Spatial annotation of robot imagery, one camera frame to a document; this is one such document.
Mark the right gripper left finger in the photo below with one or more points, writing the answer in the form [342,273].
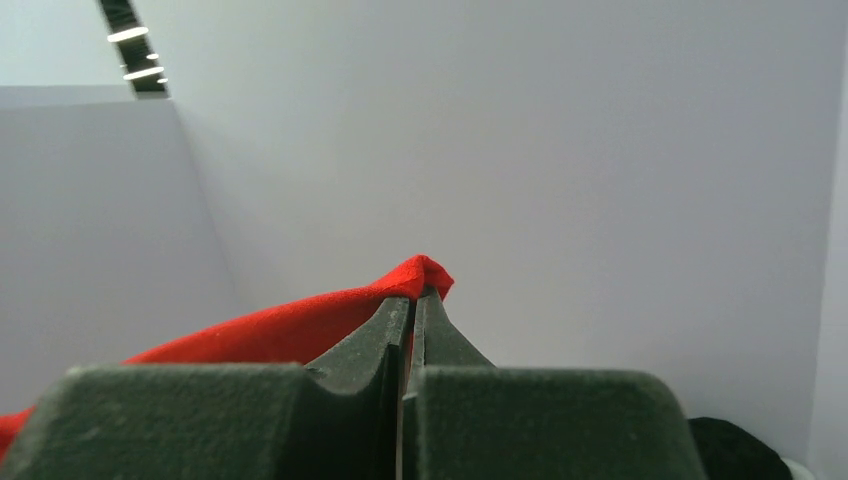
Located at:
[334,418]

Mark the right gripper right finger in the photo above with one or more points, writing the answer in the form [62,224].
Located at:
[464,418]

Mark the black t shirt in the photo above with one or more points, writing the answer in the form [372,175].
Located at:
[728,452]

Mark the ceiling light strip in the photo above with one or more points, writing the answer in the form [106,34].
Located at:
[139,62]

